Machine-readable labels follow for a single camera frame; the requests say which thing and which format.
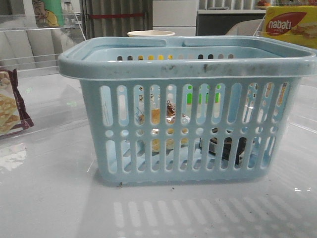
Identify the bagged bread bun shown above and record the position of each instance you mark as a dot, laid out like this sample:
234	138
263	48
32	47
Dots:
170	118

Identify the dark tissue pack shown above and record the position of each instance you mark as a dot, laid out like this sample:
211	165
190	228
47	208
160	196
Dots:
227	148

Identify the light blue plastic basket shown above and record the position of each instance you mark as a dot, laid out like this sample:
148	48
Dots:
229	86

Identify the cream paper cup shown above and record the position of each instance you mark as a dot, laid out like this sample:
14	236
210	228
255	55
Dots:
150	33

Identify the white cabinet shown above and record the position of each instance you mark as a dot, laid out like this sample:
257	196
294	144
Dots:
178	16

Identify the brown cracker snack packet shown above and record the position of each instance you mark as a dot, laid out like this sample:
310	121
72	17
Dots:
13	115

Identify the clear acrylic display shelf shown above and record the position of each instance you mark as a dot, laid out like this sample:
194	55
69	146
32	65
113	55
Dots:
25	46

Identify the green cartoon snack bag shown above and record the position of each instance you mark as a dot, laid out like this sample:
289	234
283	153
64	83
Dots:
48	13

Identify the yellow nabati wafer box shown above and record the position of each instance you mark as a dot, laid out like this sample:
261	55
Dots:
293	24

